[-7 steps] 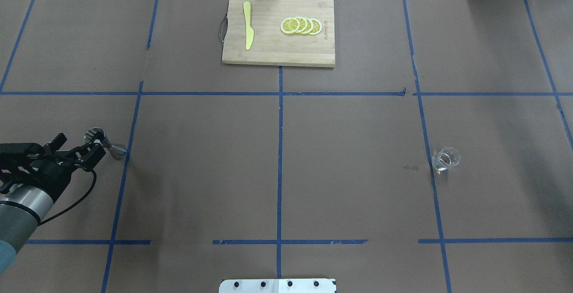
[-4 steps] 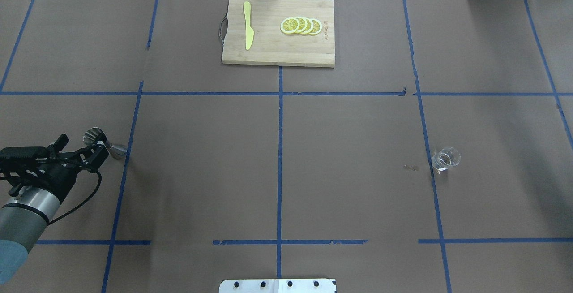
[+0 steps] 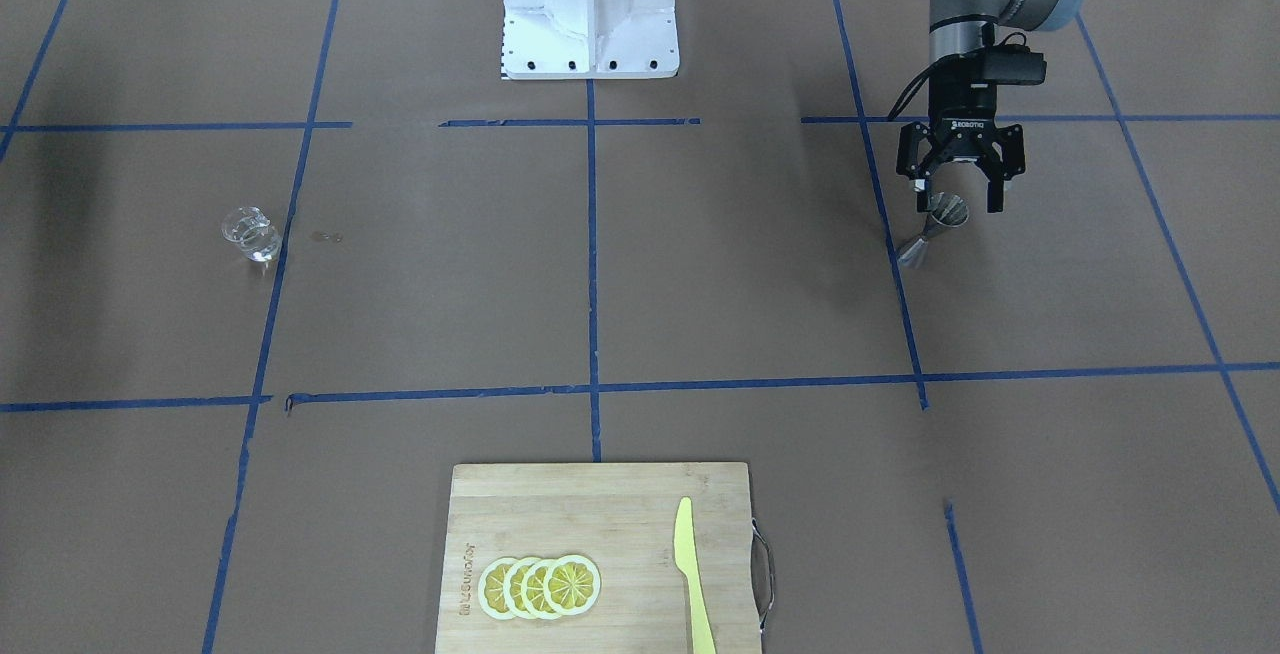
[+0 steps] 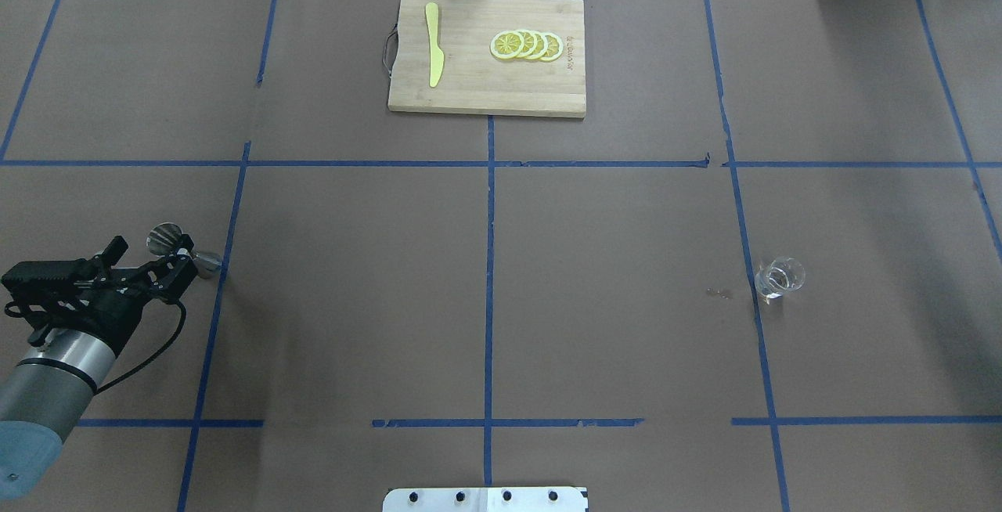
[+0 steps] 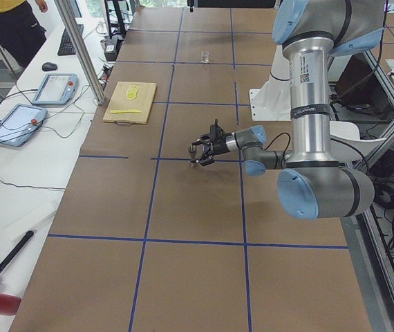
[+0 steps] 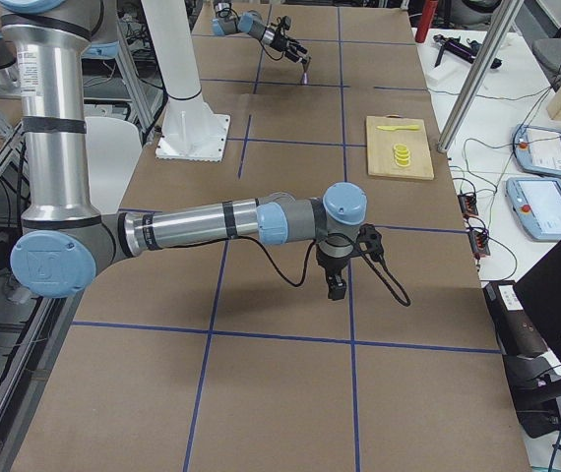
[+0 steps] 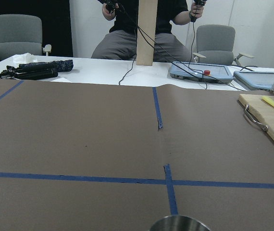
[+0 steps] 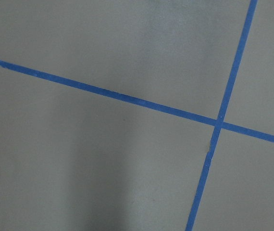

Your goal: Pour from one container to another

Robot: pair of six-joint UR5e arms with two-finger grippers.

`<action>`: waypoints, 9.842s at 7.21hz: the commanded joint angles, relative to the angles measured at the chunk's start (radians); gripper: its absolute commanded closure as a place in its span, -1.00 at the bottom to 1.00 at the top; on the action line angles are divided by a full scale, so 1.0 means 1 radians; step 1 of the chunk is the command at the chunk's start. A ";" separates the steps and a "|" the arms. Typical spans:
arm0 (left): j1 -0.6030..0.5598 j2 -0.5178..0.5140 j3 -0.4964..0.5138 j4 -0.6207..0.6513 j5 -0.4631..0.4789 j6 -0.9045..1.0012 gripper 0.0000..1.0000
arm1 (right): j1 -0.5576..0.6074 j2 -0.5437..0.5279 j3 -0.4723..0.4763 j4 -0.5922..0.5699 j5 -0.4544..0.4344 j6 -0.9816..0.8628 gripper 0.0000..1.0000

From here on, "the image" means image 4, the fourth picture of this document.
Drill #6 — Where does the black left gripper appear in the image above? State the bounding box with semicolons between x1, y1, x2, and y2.
2;235;198;345

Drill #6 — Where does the steel measuring jigger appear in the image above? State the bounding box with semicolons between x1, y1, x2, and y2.
146;222;223;279

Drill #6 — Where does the clear glass cup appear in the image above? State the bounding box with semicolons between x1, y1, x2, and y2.
754;257;806;305

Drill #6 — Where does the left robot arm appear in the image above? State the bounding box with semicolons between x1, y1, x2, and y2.
1;223;200;500

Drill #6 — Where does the yellow plastic knife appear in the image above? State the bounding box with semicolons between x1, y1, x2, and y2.
424;2;446;88

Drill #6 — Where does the wooden cutting board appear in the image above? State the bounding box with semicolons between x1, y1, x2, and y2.
387;0;587;119

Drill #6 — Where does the lemon slices stack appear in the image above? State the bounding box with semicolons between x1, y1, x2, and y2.
488;28;565;63

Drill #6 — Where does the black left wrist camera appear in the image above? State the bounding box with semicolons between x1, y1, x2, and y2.
91;235;129;267

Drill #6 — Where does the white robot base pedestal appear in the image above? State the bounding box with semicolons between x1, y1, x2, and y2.
382;486;589;511

